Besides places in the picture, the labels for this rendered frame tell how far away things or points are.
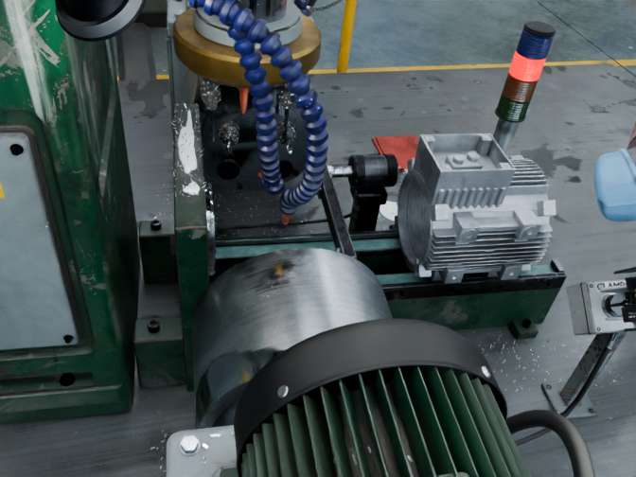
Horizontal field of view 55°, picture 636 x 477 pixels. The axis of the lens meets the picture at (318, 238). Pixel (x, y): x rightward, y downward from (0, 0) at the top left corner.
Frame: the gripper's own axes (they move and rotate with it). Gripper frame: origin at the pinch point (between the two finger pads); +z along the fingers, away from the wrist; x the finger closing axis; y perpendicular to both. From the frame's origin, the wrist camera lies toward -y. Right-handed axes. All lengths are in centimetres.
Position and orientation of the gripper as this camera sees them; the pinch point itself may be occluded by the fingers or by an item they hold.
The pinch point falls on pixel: (624, 304)
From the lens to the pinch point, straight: 91.0
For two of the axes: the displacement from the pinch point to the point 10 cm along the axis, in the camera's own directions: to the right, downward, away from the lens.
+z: -1.8, 2.0, 9.6
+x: 0.8, 9.8, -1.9
